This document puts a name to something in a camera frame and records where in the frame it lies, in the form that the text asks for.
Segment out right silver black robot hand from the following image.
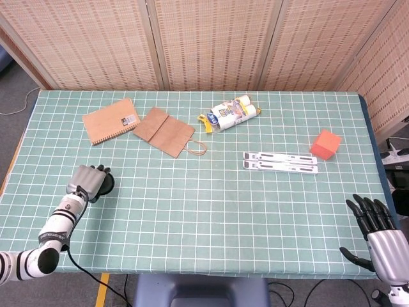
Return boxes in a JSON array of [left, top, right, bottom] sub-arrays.
[[339, 193, 409, 284]]

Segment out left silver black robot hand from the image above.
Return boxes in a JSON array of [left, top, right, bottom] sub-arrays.
[[65, 164, 112, 204]]

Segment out small black round object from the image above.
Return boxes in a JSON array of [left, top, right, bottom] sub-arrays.
[[89, 173, 116, 204]]

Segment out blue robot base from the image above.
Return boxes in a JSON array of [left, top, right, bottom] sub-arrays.
[[133, 273, 271, 307]]

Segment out kraft spiral notebook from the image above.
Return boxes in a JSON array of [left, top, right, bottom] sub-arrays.
[[81, 97, 141, 146]]

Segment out yellow floor tape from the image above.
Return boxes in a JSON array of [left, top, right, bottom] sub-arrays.
[[95, 272, 111, 307]]

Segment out orange cube box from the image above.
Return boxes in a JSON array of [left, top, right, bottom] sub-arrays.
[[309, 129, 343, 161]]

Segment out green checked tablecloth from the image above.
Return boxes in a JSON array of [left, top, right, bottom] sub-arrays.
[[0, 90, 400, 281]]

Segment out white folding laptop stand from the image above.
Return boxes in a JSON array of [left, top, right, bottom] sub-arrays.
[[242, 151, 320, 175]]

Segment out pack of white rolls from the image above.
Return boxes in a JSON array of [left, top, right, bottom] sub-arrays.
[[197, 93, 263, 135]]

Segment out bamboo folding screen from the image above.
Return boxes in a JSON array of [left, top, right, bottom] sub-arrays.
[[0, 0, 409, 135]]

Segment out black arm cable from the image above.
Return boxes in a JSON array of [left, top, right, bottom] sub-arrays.
[[62, 185, 132, 307]]

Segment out brown paper bag with handle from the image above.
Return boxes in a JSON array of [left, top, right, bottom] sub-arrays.
[[132, 107, 208, 159]]

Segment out white floor cable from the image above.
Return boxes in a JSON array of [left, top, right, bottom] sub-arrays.
[[0, 86, 41, 116]]

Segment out black floor cable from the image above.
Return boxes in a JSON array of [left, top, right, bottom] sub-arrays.
[[267, 277, 373, 307]]

